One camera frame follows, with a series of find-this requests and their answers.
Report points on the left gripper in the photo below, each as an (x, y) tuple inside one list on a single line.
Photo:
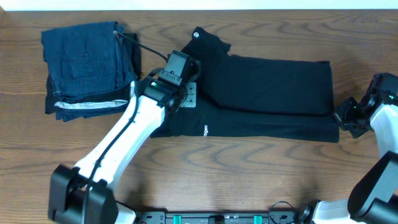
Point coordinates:
[(192, 87)]

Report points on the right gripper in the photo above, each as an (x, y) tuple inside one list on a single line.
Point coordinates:
[(339, 116)]

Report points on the black t-shirt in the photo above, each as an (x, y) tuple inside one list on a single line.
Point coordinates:
[(244, 96)]

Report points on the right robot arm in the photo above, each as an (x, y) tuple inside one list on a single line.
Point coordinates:
[(373, 199)]

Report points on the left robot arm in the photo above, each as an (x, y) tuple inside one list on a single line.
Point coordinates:
[(85, 193)]

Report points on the folded black garment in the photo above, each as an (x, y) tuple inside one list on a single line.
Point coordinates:
[(98, 104)]

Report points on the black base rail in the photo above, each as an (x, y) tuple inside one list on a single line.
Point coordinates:
[(283, 217)]

